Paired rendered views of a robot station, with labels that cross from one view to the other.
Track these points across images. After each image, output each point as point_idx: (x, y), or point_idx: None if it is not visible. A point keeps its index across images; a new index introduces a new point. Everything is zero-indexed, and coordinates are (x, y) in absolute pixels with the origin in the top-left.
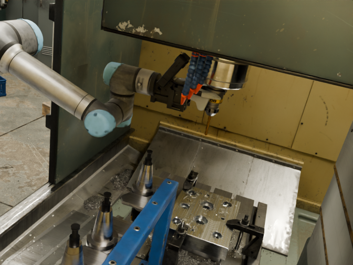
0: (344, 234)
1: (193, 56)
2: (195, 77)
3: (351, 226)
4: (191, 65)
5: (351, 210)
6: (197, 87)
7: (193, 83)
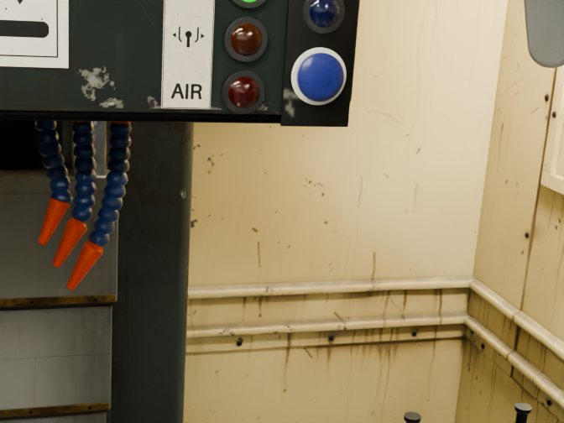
0: (15, 330)
1: (129, 122)
2: (93, 182)
3: (44, 296)
4: (128, 148)
5: (7, 286)
6: (61, 218)
7: (94, 204)
